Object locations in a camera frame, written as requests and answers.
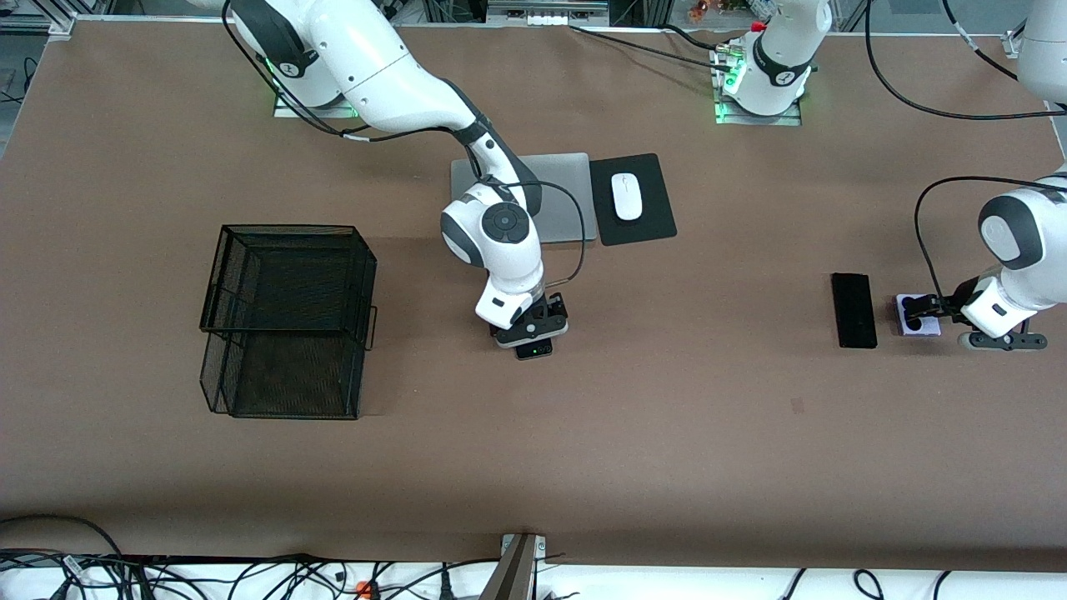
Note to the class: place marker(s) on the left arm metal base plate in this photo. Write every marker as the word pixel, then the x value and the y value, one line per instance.
pixel 725 119

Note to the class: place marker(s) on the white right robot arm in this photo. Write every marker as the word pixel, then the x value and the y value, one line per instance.
pixel 392 67

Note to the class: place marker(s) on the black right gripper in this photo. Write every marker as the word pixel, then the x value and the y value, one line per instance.
pixel 552 310

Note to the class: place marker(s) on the silver closed laptop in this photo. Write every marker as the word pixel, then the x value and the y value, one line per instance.
pixel 571 208

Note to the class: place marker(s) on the white computer mouse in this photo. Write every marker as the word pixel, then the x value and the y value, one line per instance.
pixel 627 200

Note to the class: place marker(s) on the grey power strip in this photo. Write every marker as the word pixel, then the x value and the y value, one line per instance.
pixel 546 17

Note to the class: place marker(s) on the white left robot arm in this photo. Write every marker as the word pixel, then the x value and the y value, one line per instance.
pixel 775 58

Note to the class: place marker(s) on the long black smartphone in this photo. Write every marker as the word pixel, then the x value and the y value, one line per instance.
pixel 854 312

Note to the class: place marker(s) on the black mouse pad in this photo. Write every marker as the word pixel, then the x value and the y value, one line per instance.
pixel 654 225

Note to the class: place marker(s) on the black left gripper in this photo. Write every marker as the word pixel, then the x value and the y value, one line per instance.
pixel 959 298

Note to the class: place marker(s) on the grey metal camera bracket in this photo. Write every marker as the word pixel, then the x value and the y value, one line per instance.
pixel 513 575

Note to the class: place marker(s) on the small black flip phone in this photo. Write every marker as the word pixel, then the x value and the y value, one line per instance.
pixel 533 352

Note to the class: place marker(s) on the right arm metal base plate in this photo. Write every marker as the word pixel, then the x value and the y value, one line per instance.
pixel 288 111

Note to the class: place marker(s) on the aluminium frame profile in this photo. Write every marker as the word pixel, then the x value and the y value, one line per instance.
pixel 1013 43
pixel 50 23

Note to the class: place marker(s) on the lilac flip phone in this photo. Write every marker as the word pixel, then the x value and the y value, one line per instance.
pixel 925 331

